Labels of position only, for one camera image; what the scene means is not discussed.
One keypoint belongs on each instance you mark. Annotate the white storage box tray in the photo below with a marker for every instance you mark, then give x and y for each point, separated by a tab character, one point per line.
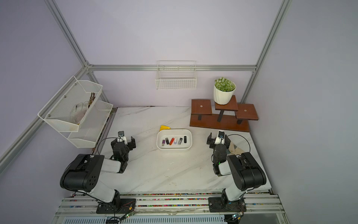
172	133

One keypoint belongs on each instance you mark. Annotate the white pot green plant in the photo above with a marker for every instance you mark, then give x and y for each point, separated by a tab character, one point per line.
223	90

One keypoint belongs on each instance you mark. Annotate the brown wooden stepped stand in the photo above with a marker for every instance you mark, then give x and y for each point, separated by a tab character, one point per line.
233	116

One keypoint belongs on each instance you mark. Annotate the yellow object behind tray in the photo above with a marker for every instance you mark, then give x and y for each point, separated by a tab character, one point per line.
164	128

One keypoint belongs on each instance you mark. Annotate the white mesh two-tier shelf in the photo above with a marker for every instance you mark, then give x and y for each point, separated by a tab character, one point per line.
56	113

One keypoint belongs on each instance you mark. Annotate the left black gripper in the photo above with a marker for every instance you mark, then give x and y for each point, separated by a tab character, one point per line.
132	144

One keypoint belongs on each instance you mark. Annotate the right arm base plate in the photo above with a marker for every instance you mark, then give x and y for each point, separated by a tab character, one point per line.
217	204

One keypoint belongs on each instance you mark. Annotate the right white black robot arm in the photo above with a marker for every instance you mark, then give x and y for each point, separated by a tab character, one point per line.
246	172

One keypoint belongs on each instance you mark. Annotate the white wire wall basket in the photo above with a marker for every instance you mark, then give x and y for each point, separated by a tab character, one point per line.
176	75

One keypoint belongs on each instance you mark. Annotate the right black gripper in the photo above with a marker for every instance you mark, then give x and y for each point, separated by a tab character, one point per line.
211	142

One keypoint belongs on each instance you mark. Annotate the clear bag in shelf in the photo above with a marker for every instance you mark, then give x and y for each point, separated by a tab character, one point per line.
78	112

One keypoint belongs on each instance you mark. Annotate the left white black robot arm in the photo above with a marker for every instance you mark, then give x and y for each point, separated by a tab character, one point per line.
82	175

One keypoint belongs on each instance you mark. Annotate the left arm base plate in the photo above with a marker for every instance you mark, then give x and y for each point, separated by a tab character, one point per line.
121	206

